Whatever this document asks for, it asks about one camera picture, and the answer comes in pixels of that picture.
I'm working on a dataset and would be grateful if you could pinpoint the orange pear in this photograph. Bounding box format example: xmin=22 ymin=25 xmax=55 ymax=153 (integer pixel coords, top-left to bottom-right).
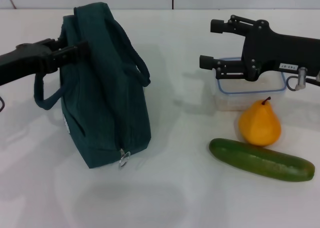
xmin=237 ymin=96 xmax=283 ymax=147

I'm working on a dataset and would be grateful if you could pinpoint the grey right gripper cable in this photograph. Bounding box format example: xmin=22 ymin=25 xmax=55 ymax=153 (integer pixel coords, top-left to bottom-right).
xmin=286 ymin=66 xmax=320 ymax=92

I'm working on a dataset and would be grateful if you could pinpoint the clear plastic food container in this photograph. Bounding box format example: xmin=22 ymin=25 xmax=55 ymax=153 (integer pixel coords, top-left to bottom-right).
xmin=213 ymin=56 xmax=288 ymax=112

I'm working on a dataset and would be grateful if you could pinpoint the green cucumber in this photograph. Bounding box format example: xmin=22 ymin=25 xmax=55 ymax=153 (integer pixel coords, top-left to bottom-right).
xmin=208 ymin=137 xmax=316 ymax=183

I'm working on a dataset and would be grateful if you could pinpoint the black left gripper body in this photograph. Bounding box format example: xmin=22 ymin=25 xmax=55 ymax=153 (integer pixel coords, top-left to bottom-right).
xmin=0 ymin=38 xmax=61 ymax=87

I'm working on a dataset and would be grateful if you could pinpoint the dark teal fabric bag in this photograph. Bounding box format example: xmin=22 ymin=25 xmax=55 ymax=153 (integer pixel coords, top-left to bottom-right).
xmin=33 ymin=1 xmax=152 ymax=169

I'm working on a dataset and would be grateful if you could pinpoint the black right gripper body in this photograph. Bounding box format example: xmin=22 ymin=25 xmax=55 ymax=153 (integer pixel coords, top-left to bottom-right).
xmin=240 ymin=19 xmax=320 ymax=83

